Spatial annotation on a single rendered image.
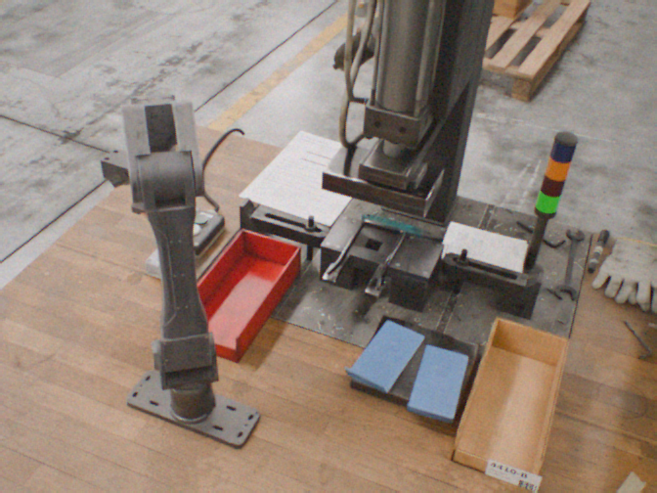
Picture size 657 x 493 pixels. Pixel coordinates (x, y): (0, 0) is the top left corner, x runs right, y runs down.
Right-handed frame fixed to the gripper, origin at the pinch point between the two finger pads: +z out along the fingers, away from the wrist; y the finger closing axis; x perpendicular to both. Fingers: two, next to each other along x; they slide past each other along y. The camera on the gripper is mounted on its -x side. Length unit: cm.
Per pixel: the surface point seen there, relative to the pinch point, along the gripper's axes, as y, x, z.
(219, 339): 12.0, 17.2, 7.1
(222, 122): -179, -96, 97
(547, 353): -7, 68, 5
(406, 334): -1.4, 45.3, 5.2
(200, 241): -6.2, 2.8, 4.5
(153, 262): 2.8, -1.5, 4.6
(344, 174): -10.1, 29.0, -16.5
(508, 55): -288, 12, 82
